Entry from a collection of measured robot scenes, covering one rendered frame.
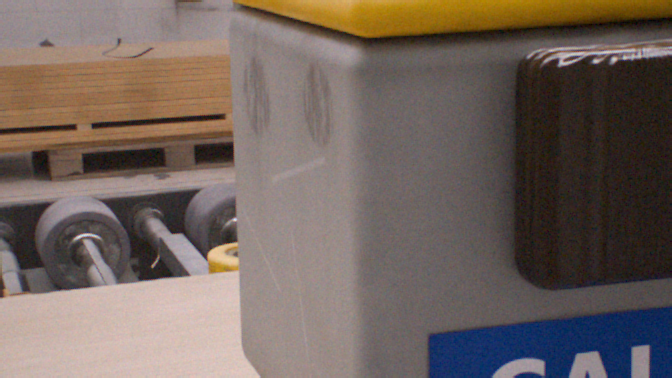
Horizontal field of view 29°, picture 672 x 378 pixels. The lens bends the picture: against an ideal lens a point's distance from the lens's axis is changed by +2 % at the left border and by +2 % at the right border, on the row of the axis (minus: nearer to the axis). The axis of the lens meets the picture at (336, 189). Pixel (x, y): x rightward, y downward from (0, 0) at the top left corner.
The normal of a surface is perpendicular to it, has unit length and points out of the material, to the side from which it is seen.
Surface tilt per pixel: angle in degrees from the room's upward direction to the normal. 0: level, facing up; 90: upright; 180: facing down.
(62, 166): 90
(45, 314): 0
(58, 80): 90
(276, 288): 90
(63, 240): 90
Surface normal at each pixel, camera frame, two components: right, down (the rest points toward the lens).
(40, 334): -0.02, -0.98
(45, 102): 0.33, 0.19
